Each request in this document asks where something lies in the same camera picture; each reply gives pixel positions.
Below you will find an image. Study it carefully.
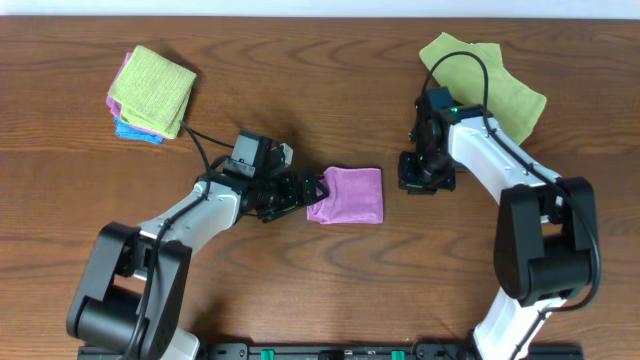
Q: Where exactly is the purple microfiber cloth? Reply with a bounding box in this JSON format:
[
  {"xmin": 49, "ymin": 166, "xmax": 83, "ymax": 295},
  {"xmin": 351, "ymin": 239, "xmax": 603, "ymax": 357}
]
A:
[{"xmin": 307, "ymin": 166, "xmax": 384, "ymax": 225}]

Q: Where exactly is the folded pink cloth in stack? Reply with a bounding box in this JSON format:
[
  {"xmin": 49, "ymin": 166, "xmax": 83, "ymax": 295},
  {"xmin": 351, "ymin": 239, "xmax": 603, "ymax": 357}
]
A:
[{"xmin": 105, "ymin": 51, "xmax": 166, "ymax": 140}]

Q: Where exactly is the crumpled olive green cloth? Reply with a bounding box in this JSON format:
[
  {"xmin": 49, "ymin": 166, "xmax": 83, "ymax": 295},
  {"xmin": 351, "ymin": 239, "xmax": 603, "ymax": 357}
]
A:
[{"xmin": 419, "ymin": 33, "xmax": 547, "ymax": 145}]

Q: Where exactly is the folded green cloth on stack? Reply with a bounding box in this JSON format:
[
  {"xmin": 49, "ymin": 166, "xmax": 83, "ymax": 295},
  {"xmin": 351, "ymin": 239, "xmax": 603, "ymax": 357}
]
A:
[{"xmin": 108, "ymin": 45, "xmax": 197, "ymax": 139}]

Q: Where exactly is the folded blue cloth in stack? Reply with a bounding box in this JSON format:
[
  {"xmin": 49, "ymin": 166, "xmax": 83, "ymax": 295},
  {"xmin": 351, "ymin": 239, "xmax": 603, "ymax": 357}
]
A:
[{"xmin": 114, "ymin": 118, "xmax": 164, "ymax": 144}]

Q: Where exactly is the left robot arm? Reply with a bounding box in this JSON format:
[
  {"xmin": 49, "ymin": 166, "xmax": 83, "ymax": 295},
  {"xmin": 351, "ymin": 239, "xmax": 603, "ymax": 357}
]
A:
[{"xmin": 66, "ymin": 171, "xmax": 329, "ymax": 360}]

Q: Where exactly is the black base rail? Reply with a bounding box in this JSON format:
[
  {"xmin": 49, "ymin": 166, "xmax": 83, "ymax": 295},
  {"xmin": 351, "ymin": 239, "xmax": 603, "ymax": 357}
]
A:
[{"xmin": 77, "ymin": 341, "xmax": 586, "ymax": 360}]

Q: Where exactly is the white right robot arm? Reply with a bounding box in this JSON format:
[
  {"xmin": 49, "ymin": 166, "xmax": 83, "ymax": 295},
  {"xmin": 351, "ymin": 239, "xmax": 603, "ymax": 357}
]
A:
[{"xmin": 399, "ymin": 105, "xmax": 602, "ymax": 359}]

